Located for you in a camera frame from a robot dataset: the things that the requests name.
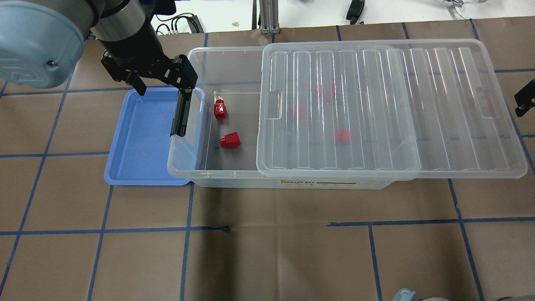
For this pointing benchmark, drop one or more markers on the red block from tray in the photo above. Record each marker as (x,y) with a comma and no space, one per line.
(230,140)

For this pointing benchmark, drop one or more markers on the blue plastic tray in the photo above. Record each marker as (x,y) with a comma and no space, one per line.
(141,142)

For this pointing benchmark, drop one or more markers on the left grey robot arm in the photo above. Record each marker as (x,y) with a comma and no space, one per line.
(41,41)

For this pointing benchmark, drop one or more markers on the aluminium frame post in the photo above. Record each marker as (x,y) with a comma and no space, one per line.
(269,17)

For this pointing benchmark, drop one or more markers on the red block upper middle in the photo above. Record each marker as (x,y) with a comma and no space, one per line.
(325,91)

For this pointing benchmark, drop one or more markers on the clear plastic box lid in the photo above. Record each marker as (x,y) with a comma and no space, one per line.
(462,123)

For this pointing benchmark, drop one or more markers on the clear plastic storage box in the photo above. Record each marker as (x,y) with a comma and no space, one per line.
(234,163)

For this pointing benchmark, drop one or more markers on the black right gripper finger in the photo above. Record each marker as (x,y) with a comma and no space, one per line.
(525,99)

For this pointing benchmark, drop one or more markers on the red block front edge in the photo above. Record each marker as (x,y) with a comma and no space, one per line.
(343,137)

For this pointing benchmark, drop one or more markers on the red block centre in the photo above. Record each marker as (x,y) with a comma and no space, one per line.
(299,114)

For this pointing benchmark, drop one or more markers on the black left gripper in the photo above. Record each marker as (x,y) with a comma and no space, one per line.
(134,51)

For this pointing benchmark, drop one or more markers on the red block near latch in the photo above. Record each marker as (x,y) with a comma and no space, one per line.
(220,111)

